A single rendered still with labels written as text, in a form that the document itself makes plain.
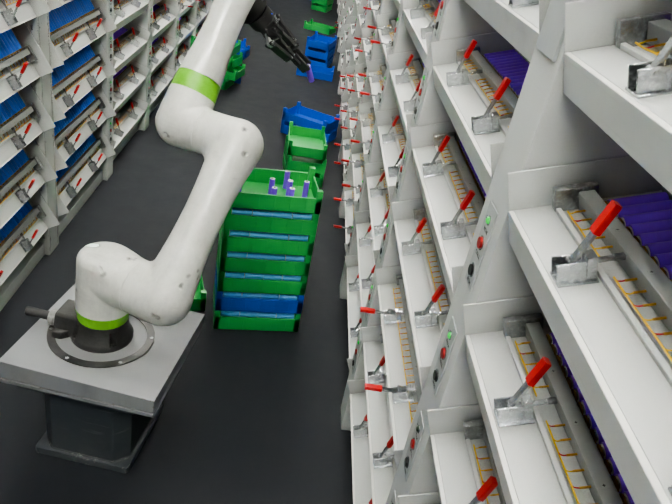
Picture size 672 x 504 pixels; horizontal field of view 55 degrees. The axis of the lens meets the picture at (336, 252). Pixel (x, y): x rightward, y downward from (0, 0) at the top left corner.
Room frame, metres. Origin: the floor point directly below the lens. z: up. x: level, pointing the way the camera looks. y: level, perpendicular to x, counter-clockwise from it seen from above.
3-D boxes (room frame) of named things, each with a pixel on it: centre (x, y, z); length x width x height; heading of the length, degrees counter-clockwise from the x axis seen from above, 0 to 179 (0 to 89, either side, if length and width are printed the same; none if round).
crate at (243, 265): (1.90, 0.25, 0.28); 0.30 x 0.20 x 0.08; 106
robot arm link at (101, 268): (1.24, 0.52, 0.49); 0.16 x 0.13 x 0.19; 74
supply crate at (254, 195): (1.90, 0.25, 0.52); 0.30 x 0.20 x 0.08; 106
